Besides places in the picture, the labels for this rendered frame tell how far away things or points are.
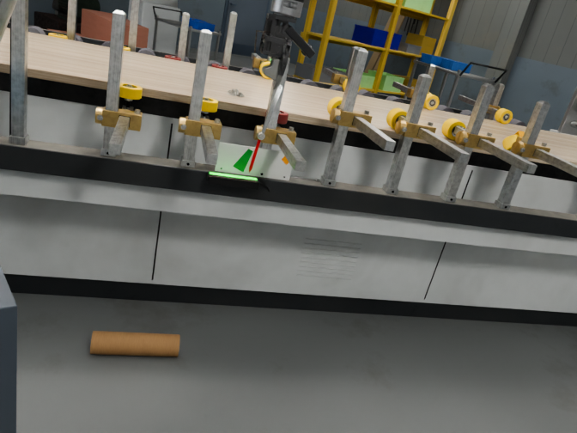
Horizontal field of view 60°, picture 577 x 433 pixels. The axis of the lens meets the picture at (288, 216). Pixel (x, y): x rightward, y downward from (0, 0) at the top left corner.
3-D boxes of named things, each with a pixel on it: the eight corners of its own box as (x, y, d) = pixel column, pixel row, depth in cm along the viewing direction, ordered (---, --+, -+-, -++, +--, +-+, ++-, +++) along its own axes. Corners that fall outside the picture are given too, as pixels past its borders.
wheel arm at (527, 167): (534, 174, 160) (539, 163, 158) (525, 173, 159) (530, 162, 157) (456, 132, 204) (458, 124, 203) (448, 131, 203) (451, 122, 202)
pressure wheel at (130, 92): (144, 121, 169) (148, 87, 164) (126, 123, 162) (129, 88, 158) (127, 114, 172) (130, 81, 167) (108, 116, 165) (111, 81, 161)
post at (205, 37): (191, 180, 168) (212, 31, 150) (180, 179, 167) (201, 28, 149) (191, 176, 171) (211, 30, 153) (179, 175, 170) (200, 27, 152)
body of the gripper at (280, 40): (258, 52, 153) (265, 11, 148) (284, 58, 155) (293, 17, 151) (262, 56, 146) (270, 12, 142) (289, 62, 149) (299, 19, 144)
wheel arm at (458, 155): (467, 163, 153) (471, 152, 152) (457, 162, 152) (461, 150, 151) (401, 122, 197) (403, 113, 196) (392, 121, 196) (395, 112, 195)
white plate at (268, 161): (288, 180, 174) (295, 154, 171) (215, 171, 167) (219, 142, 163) (288, 180, 175) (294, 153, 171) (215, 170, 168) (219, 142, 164)
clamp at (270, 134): (294, 147, 170) (296, 133, 168) (254, 142, 166) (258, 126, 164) (290, 143, 175) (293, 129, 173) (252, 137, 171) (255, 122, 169)
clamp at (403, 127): (433, 142, 179) (437, 128, 177) (399, 136, 175) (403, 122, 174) (425, 137, 185) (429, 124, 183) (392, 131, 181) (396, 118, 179)
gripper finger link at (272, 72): (258, 86, 153) (265, 55, 150) (277, 89, 155) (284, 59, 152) (260, 88, 151) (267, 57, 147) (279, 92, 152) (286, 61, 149)
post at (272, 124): (261, 196, 176) (290, 57, 158) (252, 195, 175) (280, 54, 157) (260, 192, 179) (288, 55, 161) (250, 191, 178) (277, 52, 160)
